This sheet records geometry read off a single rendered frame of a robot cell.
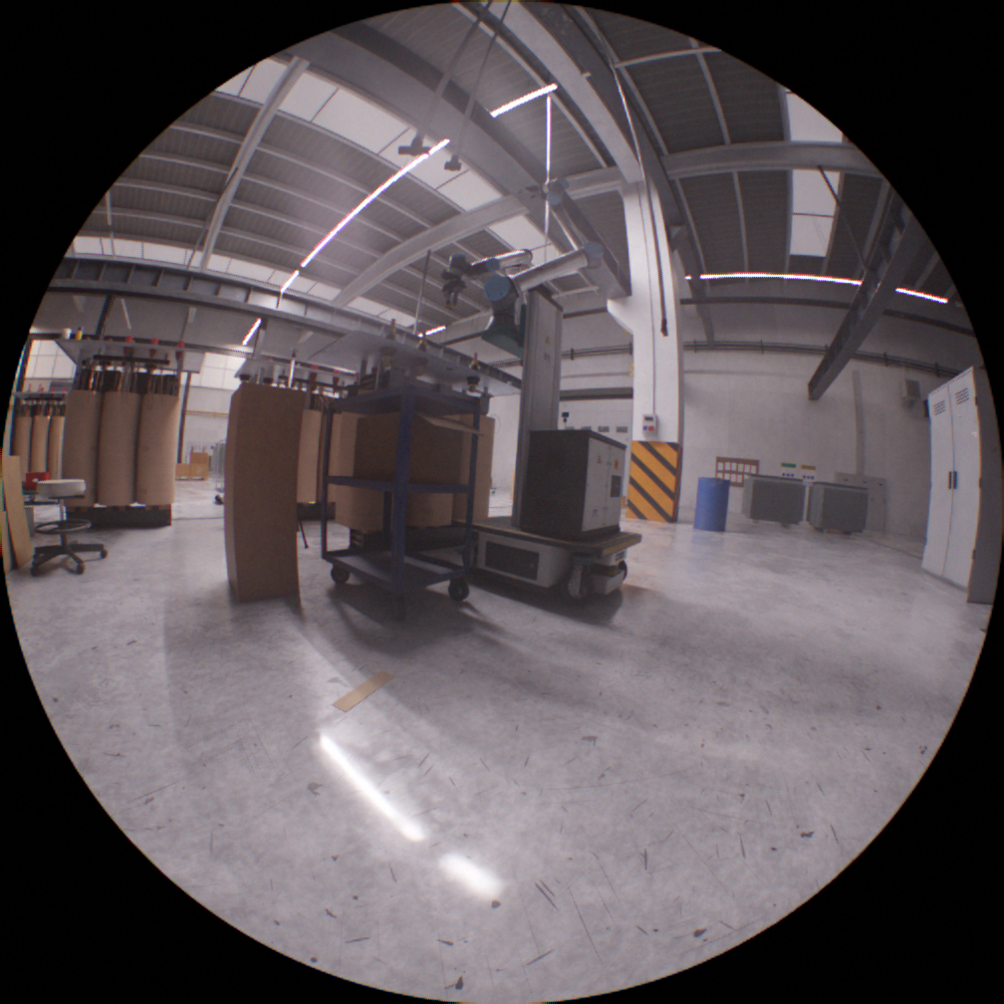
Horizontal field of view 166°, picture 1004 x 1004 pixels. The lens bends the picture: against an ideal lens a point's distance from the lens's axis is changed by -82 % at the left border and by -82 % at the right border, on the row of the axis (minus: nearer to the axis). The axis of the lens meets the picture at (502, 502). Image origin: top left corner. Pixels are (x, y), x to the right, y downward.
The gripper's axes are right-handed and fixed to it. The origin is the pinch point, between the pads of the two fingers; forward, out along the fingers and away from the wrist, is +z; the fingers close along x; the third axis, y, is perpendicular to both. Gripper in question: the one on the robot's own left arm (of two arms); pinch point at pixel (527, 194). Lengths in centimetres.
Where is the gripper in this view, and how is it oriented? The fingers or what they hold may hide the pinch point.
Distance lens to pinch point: 280.5
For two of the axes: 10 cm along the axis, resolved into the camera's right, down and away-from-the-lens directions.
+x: -7.2, 3.5, -6.0
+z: -7.0, -2.9, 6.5
